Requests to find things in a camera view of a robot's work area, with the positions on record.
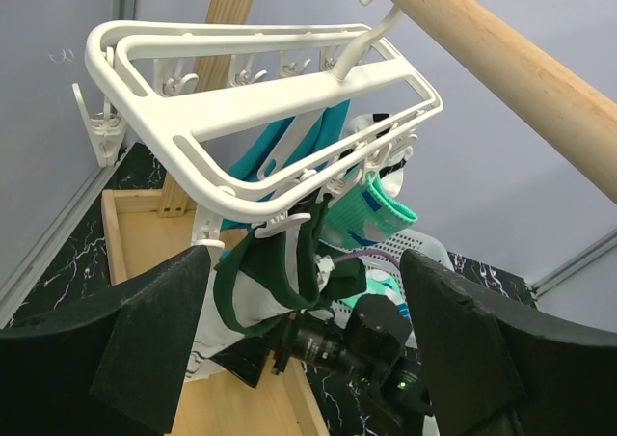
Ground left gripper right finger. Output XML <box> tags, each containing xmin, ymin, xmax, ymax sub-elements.
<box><xmin>400</xmin><ymin>250</ymin><xmax>616</xmax><ymax>435</ymax></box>

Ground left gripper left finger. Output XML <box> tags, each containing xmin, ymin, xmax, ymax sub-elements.
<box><xmin>1</xmin><ymin>246</ymin><xmax>211</xmax><ymax>435</ymax></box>

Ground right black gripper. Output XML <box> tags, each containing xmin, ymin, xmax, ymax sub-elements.
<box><xmin>270</xmin><ymin>313</ymin><xmax>366</xmax><ymax>378</ymax></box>

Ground mint green sock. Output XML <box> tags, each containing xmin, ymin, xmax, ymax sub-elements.
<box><xmin>320</xmin><ymin>177</ymin><xmax>417</xmax><ymax>250</ymax></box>

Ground white plastic clip hanger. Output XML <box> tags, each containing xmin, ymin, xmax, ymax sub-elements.
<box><xmin>84</xmin><ymin>7</ymin><xmax>443</xmax><ymax>244</ymax></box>

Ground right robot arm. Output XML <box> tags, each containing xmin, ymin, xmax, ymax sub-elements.
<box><xmin>268</xmin><ymin>294</ymin><xmax>434</xmax><ymax>435</ymax></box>

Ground grey plastic basket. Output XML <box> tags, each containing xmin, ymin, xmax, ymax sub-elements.
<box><xmin>332</xmin><ymin>228</ymin><xmax>457</xmax><ymax>350</ymax></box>

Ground green white sock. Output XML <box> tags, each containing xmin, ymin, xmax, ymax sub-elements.
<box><xmin>185</xmin><ymin>200</ymin><xmax>366</xmax><ymax>381</ymax></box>

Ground black marbled mat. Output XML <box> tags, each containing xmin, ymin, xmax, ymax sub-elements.
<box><xmin>1</xmin><ymin>143</ymin><xmax>166</xmax><ymax>328</ymax></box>

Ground wooden tray base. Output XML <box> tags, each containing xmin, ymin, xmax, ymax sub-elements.
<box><xmin>100</xmin><ymin>188</ymin><xmax>329</xmax><ymax>436</ymax></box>

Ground teal cloth garment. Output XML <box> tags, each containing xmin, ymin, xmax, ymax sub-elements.
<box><xmin>221</xmin><ymin>100</ymin><xmax>351</xmax><ymax>232</ymax></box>

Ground wooden pole stand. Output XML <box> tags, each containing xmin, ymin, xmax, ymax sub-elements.
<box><xmin>158</xmin><ymin>0</ymin><xmax>617</xmax><ymax>220</ymax></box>

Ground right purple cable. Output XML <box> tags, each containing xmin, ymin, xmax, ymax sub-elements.
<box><xmin>332</xmin><ymin>248</ymin><xmax>404</xmax><ymax>268</ymax></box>

